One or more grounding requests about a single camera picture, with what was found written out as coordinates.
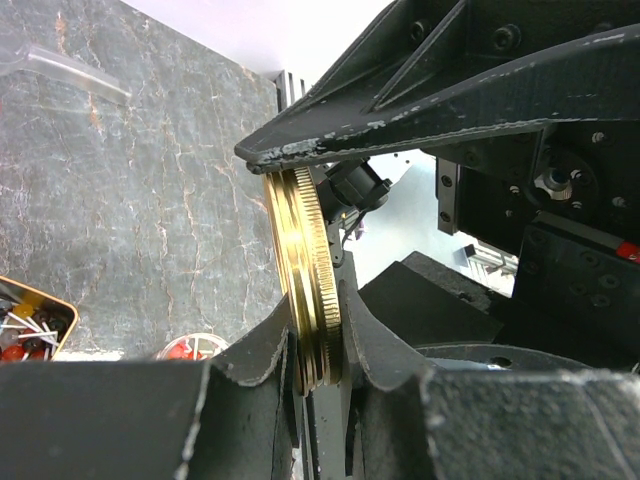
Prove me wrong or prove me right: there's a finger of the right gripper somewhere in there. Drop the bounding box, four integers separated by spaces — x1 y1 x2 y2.
235 1 639 174

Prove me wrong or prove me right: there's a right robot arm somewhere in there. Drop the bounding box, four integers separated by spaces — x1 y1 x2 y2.
235 1 639 369

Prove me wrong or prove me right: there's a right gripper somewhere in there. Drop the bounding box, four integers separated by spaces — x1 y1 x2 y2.
434 121 639 350

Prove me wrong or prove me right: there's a gold lollipop tin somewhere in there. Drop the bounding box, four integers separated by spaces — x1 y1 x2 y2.
1 276 79 363

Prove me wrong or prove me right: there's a clear plastic scoop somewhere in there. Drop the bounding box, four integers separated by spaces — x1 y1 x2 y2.
1 43 132 105

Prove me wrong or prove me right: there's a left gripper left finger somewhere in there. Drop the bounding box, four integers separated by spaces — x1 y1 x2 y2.
1 301 296 479

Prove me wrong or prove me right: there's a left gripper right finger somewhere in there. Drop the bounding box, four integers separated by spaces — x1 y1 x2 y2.
338 283 639 479

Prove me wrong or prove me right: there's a white round lid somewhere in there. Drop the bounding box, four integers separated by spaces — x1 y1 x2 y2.
263 168 342 396

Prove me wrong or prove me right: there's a clear glass bowl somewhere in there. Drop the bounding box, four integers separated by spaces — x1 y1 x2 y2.
151 333 229 361

